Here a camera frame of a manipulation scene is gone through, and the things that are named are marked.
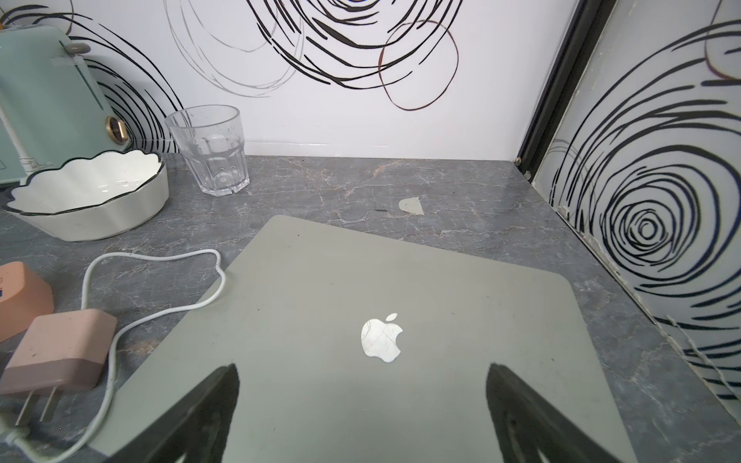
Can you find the mint green toaster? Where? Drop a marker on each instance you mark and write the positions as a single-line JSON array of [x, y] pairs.
[[52, 108]]

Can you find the grey laptop back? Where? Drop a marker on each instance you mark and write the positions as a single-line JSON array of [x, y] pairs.
[[357, 348]]

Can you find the pink power strip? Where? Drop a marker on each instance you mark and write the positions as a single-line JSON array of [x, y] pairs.
[[24, 296]]

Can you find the white scalloped bowl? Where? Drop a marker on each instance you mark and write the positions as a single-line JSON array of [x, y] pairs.
[[92, 199]]

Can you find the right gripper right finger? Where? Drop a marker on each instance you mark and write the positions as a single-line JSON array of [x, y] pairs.
[[530, 429]]

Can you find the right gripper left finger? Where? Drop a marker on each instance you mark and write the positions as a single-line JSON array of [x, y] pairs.
[[195, 429]]

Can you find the clear drinking glass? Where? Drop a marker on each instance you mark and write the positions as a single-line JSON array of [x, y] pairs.
[[210, 139]]

